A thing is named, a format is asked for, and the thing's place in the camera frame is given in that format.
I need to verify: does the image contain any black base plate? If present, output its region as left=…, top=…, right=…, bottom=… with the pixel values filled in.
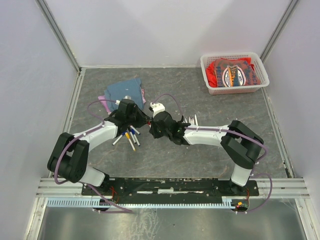
left=95, top=177, right=259, bottom=203

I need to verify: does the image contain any yellow cap marker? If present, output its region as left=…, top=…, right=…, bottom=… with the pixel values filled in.
left=125, top=132, right=136, bottom=152

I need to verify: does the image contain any blue cloth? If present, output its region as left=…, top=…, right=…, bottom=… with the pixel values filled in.
left=104, top=78, right=144, bottom=112

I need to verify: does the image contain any aluminium rail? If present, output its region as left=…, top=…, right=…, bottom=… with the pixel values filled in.
left=35, top=178, right=310, bottom=199

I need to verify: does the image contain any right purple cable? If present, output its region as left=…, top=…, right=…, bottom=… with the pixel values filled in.
left=152, top=93, right=273, bottom=215

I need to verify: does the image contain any tilted blue cap marker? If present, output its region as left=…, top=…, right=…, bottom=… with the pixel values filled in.
left=112, top=132, right=126, bottom=146

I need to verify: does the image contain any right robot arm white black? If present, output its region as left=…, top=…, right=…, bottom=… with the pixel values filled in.
left=149, top=111, right=264, bottom=196

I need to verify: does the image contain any plain blue cap marker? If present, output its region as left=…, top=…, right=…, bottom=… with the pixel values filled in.
left=130, top=129, right=141, bottom=146

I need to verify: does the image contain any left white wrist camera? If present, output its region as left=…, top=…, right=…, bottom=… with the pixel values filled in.
left=115, top=95, right=135, bottom=106

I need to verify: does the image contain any purple cable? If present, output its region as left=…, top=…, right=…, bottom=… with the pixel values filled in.
left=53, top=99, right=135, bottom=215
left=152, top=93, right=273, bottom=215

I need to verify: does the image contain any red printed cloth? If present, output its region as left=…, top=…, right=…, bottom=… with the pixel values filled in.
left=205, top=57, right=261, bottom=88

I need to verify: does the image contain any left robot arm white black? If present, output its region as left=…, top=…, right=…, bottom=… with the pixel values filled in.
left=47, top=99, right=151, bottom=195

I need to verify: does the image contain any pink cloth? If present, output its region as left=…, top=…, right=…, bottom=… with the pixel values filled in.
left=97, top=87, right=146, bottom=115

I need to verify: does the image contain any white plastic basket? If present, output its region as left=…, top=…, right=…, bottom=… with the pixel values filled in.
left=200, top=52, right=270, bottom=95

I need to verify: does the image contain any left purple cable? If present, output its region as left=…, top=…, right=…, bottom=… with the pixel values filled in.
left=53, top=99, right=135, bottom=215

